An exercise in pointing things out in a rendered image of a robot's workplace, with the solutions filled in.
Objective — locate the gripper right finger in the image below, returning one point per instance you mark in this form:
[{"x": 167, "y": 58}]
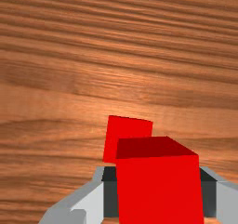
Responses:
[{"x": 223, "y": 200}]

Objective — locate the red cube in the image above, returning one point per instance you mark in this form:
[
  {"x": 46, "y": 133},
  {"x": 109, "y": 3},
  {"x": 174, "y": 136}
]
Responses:
[
  {"x": 127, "y": 131},
  {"x": 159, "y": 187}
]

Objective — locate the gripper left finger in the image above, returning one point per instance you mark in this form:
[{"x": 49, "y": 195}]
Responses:
[{"x": 89, "y": 200}]

